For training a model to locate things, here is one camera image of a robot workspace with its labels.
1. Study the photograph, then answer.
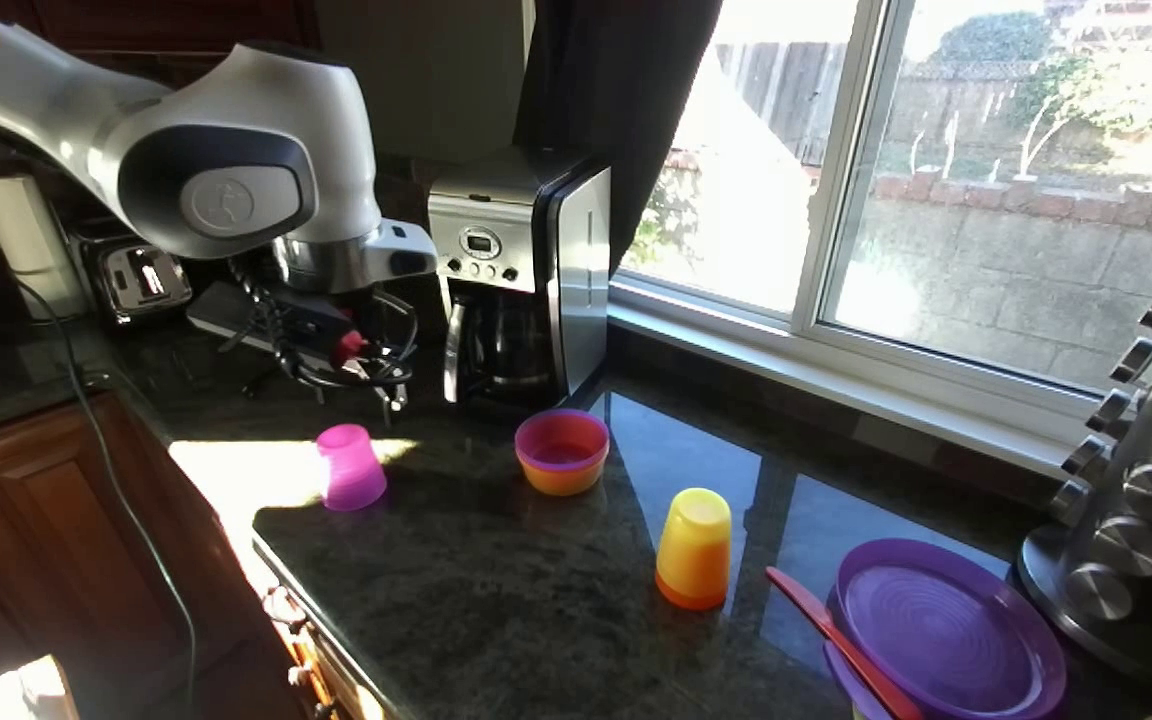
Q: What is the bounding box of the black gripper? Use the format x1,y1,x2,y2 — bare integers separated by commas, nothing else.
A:
253,285,425,419

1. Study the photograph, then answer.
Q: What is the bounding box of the purple plastic cup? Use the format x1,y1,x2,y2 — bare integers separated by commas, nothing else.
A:
310,419,390,516

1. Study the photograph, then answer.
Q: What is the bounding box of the orange yellow plastic cup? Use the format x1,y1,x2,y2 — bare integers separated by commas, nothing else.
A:
652,484,736,599

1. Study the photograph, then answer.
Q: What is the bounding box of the silver black coffee maker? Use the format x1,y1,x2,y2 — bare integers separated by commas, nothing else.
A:
425,156,614,413

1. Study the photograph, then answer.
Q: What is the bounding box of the pink plastic bowl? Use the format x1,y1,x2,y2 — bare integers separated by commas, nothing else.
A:
512,405,614,476

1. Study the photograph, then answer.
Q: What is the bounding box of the silver toaster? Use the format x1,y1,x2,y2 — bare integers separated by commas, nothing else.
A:
74,233,194,327

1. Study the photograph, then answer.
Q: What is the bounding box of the dark curtain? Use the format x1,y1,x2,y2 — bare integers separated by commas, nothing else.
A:
512,0,729,271

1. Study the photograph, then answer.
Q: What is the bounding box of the brown wooden cabinet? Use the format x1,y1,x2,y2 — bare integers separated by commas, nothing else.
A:
0,392,267,720

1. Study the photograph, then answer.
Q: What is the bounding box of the white countertop canister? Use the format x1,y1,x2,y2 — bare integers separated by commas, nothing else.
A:
0,173,94,324

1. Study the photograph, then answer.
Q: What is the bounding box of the red plastic utensil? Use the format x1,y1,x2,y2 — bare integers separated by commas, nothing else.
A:
762,565,926,720

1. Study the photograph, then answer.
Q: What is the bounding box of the purple plastic plate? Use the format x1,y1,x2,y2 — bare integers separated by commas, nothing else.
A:
824,537,1073,720

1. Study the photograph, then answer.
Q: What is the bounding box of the metal spice rack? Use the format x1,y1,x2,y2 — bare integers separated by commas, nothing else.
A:
1011,255,1152,686

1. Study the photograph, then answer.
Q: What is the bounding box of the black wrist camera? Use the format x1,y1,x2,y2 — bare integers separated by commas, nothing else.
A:
184,277,289,361

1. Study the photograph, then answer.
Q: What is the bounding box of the black power cord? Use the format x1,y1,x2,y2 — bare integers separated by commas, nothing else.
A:
13,277,203,720

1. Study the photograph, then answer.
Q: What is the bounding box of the white window frame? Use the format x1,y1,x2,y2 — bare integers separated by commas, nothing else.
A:
606,0,1152,480

